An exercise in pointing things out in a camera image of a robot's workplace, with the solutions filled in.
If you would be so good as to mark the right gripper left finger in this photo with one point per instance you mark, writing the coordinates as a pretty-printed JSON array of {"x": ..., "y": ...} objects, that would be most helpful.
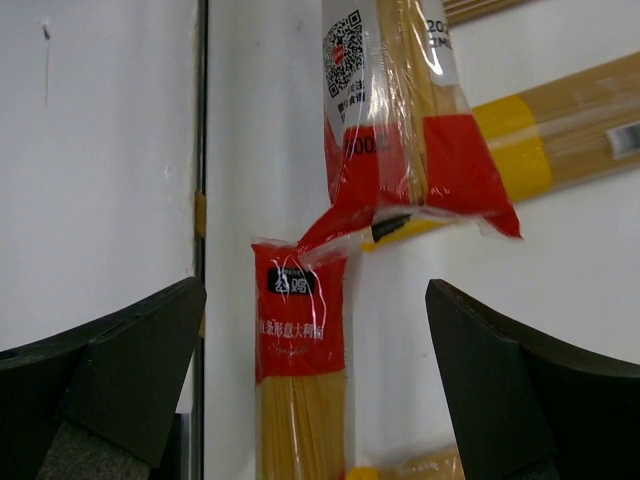
[{"x": 98, "y": 401}]

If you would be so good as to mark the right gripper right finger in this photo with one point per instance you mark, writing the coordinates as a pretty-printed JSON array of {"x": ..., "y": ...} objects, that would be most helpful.
[{"x": 526, "y": 405}]

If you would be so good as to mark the red spaghetti bag with label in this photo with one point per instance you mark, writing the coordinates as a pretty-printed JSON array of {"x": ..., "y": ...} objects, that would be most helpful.
[{"x": 400, "y": 137}]

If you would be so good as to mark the yellow spaghetti bag right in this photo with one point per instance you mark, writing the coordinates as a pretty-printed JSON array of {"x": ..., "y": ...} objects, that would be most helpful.
[{"x": 444, "y": 464}]

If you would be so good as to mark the yellow spaghetti bag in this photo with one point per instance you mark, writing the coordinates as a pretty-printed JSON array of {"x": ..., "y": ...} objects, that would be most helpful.
[
  {"x": 522, "y": 146},
  {"x": 460, "y": 12},
  {"x": 444, "y": 464}
]

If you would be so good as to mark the red spaghetti bag front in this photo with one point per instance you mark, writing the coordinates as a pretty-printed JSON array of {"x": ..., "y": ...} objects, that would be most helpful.
[{"x": 300, "y": 365}]

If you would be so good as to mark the yellow spaghetti bag centre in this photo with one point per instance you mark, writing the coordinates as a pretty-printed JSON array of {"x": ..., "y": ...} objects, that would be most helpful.
[{"x": 522, "y": 146}]

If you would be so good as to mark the yellow spaghetti bag left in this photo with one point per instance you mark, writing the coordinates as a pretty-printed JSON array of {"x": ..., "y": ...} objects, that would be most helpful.
[{"x": 460, "y": 12}]

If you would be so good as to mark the aluminium table edge rail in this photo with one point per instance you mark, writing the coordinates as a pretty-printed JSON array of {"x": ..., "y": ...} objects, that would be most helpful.
[{"x": 196, "y": 415}]

